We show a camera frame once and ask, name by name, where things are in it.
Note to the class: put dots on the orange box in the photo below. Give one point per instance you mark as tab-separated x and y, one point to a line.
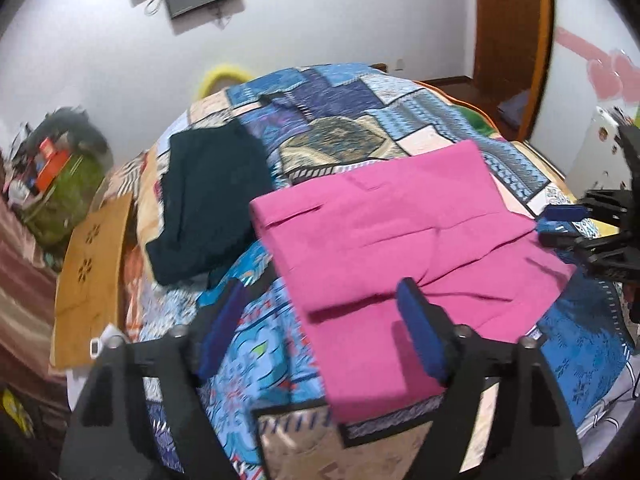
54	162

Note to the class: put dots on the brown wooden door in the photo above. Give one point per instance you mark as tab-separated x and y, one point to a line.
512	52

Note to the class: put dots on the pink pants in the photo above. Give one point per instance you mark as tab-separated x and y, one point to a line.
342	244

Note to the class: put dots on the dark navy folded garment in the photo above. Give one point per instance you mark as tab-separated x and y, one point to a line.
213	175

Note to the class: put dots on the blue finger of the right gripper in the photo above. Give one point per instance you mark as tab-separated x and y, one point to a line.
566	213
570	242

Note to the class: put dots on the blue patchwork bedspread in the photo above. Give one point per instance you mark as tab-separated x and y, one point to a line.
267	403

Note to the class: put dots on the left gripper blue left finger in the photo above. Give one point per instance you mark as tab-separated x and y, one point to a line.
220	331

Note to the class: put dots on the yellow wooden bedside board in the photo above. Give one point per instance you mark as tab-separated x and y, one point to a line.
89	293

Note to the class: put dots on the green storage bag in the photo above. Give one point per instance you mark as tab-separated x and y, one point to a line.
66	202

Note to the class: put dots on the yellow plush pillow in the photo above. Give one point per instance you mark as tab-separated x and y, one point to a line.
219	77

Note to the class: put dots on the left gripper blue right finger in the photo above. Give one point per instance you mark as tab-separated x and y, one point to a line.
431	332

